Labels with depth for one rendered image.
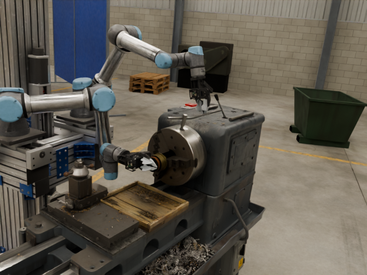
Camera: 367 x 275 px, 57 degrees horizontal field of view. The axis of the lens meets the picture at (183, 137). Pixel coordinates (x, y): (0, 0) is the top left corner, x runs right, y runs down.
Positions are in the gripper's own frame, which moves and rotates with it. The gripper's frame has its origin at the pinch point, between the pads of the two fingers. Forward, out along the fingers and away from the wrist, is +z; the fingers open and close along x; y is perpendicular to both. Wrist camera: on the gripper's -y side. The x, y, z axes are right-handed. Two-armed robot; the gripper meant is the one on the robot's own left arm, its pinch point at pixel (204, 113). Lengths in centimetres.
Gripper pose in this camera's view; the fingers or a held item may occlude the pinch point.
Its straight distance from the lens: 183.9
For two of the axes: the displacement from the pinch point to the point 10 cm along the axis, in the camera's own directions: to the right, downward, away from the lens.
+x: 8.0, 0.0, -6.0
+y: -5.8, 1.9, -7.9
